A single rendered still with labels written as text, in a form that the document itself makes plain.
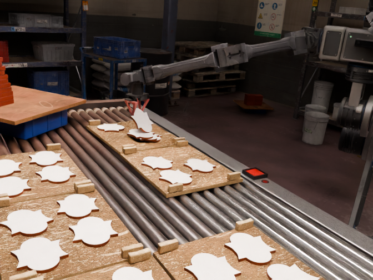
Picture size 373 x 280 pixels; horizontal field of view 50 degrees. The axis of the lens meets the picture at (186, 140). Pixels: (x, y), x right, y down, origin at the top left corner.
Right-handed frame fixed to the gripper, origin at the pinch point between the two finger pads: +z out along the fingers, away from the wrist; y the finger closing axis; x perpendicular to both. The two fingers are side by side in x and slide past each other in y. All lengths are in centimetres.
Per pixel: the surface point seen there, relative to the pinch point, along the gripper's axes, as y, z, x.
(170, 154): -9.5, 11.7, -27.5
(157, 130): 13.5, 11.5, -3.3
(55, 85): 231, 71, 330
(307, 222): -24, 14, -93
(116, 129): -2.8, 10.3, 10.3
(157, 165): -25.9, 10.8, -32.4
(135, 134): -6.6, 8.5, -4.8
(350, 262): -38, 15, -110
